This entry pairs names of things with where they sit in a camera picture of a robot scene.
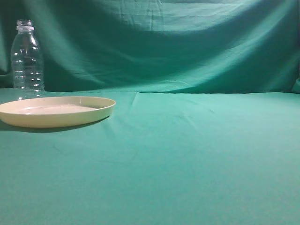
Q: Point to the cream plastic plate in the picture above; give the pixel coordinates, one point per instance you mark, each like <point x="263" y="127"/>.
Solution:
<point x="56" y="112"/>

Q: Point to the green cloth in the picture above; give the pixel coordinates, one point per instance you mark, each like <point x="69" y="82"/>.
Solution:
<point x="206" y="127"/>

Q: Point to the clear plastic bottle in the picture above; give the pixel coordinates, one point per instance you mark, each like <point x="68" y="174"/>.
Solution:
<point x="27" y="62"/>

